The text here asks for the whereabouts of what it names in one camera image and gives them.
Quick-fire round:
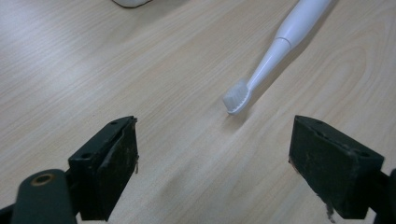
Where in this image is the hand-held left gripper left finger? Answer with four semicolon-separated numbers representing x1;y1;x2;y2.
67;115;140;222

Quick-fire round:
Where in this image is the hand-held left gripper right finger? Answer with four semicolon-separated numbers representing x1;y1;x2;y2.
288;115;385;220

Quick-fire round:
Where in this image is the white electric toothbrush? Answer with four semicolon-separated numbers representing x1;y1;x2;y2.
221;0;332;116

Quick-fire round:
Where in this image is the white round object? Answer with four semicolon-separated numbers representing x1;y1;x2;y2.
111;0;154;9

